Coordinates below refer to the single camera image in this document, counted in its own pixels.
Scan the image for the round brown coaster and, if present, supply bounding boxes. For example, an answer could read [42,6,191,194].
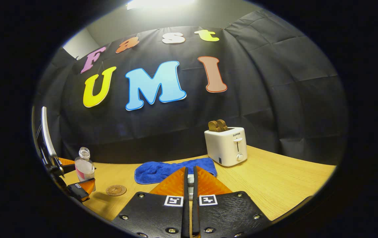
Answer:
[106,185,127,197]

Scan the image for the ceiling light panel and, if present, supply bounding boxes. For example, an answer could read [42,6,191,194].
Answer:
[126,0,196,10]

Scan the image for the clear plastic water bottle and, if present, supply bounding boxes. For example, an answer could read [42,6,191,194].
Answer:
[74,147,96,191]

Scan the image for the blue towel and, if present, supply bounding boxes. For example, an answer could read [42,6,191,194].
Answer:
[134,157,218,185]

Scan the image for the white toaster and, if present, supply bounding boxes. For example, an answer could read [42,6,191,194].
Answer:
[204,127,247,167]

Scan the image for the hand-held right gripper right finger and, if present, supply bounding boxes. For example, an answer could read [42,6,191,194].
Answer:
[192,165,272,238]

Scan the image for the black backdrop cloth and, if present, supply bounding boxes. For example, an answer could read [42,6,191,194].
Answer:
[32,10,348,166]

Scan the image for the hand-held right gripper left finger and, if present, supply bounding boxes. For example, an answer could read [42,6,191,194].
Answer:
[111,166,190,238]

